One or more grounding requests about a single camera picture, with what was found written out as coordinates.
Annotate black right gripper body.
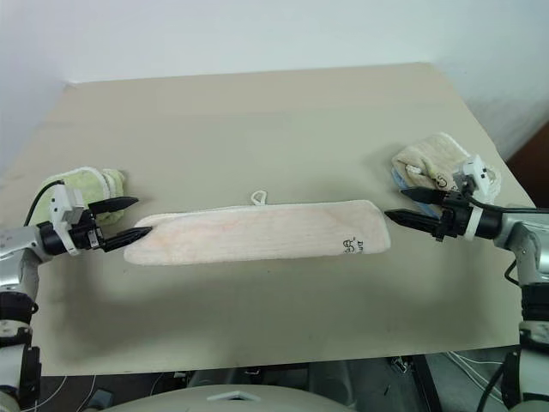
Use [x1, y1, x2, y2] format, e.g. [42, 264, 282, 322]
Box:
[432, 191, 473, 246]

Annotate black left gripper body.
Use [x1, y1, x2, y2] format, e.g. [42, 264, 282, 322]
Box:
[68, 209, 108, 254]

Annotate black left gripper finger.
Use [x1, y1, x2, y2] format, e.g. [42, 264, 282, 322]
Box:
[89, 196, 140, 215]
[101, 227, 154, 252]

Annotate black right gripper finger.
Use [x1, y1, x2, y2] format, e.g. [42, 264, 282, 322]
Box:
[383, 208, 442, 237]
[400, 186, 448, 205]

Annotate pink terry towel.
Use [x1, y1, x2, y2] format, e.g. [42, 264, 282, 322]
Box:
[123, 190, 392, 267]

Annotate folded blue towel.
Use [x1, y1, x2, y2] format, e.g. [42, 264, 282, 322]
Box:
[391, 168, 443, 216]

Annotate folded beige terry towel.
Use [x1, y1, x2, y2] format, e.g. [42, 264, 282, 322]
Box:
[390, 132, 504, 203]

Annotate dark brown furniture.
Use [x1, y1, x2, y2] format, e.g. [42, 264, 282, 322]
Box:
[505, 127, 549, 182]

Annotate black table leg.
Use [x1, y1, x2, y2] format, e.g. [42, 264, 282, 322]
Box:
[412, 354, 443, 412]

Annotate grey robot torso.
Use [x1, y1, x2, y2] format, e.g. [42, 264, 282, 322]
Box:
[124, 359, 426, 412]

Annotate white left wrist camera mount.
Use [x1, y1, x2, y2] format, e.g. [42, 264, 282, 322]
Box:
[48, 183, 87, 257]

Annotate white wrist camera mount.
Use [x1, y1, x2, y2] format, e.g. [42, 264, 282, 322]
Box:
[452, 154, 493, 241]
[48, 183, 87, 257]

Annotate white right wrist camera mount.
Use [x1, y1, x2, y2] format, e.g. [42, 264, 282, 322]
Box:
[452, 154, 493, 241]

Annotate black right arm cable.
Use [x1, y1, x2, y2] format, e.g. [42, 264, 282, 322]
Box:
[468, 193, 549, 285]

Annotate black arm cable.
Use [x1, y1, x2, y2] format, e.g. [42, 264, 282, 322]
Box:
[24, 181, 65, 227]
[468, 193, 549, 285]

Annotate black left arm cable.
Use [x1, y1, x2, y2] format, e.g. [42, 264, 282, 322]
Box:
[24, 181, 65, 227]

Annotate white floor cables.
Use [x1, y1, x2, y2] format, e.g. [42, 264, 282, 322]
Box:
[443, 349, 518, 390]

